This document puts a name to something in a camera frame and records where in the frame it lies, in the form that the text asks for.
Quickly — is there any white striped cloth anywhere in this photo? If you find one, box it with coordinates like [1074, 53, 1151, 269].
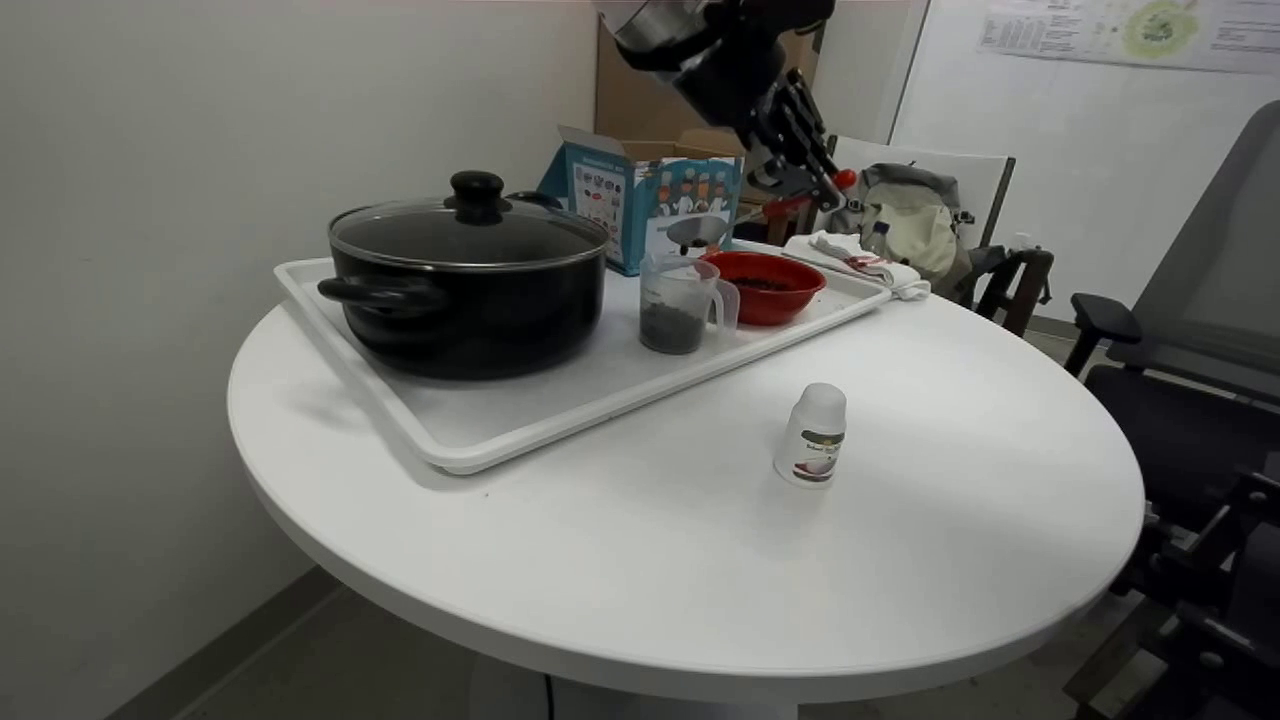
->
[783, 230, 933, 301]

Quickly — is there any red plastic bowl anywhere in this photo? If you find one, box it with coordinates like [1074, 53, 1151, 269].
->
[705, 248, 825, 327]

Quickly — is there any white plastic tray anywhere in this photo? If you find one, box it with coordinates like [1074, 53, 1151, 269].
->
[276, 254, 893, 475]

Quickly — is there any small white pill bottle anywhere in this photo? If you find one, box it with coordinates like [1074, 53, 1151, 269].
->
[771, 382, 846, 483]

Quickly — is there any red handled spoon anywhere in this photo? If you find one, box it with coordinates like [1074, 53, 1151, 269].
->
[832, 169, 858, 191]

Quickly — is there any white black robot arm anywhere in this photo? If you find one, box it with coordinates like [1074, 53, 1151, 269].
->
[591, 0, 844, 208]

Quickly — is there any black cooking pot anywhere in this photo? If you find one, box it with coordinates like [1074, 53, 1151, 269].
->
[310, 212, 613, 382]

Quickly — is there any beige bag on chair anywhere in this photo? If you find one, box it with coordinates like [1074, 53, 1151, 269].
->
[850, 164, 972, 289]

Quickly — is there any clear measuring jug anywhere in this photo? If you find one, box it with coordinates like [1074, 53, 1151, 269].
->
[639, 254, 739, 356]

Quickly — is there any dark wooden chair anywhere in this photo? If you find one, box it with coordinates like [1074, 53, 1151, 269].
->
[933, 245, 1053, 333]

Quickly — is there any blue printed cardboard box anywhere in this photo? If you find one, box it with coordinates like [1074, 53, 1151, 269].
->
[539, 126, 745, 276]

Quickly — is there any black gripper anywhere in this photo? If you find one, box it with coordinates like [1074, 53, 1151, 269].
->
[674, 0, 844, 200]

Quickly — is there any wall poster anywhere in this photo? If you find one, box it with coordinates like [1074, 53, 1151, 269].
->
[979, 0, 1280, 71]

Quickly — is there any black glass pot lid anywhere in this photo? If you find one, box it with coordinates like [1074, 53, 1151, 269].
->
[329, 171, 608, 271]

